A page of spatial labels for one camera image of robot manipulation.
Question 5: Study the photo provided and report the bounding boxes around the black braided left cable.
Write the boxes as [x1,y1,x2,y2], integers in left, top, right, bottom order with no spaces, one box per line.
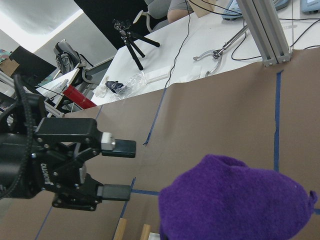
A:
[0,74,36,198]

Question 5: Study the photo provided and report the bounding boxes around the clear plastic bag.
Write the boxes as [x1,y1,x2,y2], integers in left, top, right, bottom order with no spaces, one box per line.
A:
[118,71,147,98]

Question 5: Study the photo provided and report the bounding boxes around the black backpack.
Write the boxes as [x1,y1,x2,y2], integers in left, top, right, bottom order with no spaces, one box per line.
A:
[53,39,94,75]

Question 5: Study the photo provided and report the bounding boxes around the white towel rack with wooden bars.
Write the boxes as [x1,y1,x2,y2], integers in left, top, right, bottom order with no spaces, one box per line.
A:
[112,217,161,240]

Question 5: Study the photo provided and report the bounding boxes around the metal reacher grabber tool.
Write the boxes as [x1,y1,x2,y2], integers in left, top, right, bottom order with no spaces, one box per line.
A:
[193,25,249,77]

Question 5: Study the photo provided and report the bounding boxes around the red cylinder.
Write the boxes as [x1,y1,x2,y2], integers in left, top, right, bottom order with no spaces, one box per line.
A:
[62,85,97,109]

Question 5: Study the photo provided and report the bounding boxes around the grey aluminium frame post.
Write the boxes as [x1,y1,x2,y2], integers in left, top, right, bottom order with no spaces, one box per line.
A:
[237,0,292,67]

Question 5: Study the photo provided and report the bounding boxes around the purple towel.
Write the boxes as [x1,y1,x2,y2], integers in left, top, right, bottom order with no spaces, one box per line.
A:
[158,154,318,240]

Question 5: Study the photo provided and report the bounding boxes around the black mini tripod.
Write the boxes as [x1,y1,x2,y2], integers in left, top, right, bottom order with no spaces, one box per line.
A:
[112,19,160,71]

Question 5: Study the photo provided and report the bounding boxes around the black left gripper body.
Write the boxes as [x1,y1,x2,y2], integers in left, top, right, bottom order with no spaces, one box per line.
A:
[0,117,102,211]

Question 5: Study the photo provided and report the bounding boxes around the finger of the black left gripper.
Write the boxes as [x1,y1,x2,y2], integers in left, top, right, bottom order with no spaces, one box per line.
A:
[97,184,132,202]
[101,132,137,158]

